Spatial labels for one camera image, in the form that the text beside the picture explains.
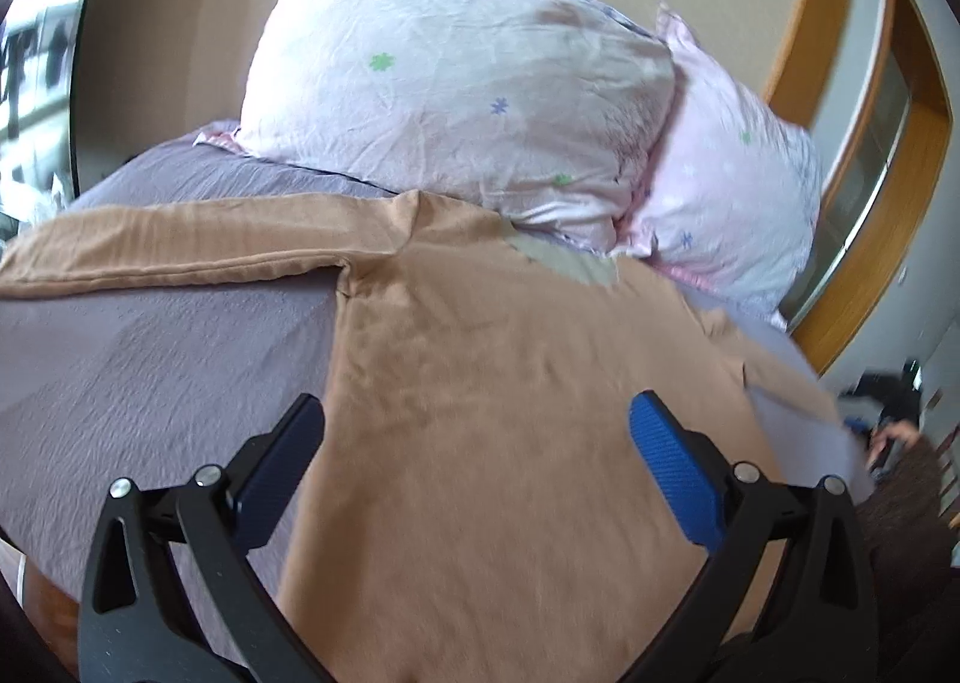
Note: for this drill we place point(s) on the person's right hand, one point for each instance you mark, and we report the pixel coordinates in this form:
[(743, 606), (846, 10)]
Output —
[(903, 432)]

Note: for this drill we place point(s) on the large white floral pillow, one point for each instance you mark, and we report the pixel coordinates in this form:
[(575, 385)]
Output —
[(542, 110)]

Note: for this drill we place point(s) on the wooden door frame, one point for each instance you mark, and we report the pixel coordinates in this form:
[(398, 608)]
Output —
[(876, 84)]

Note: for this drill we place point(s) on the pink floral pillow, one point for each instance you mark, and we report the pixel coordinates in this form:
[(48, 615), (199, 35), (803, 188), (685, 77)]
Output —
[(730, 198)]

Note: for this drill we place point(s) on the lilac bed sheet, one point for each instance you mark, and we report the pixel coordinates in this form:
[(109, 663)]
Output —
[(151, 384)]

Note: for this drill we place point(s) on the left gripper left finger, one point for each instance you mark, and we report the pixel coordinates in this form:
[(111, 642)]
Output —
[(169, 593)]

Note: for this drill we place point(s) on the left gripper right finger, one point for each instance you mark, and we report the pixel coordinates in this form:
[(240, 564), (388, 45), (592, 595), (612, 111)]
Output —
[(786, 592)]

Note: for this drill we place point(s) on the tan long-sleeve shirt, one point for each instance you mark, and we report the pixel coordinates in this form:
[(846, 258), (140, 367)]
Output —
[(477, 511)]

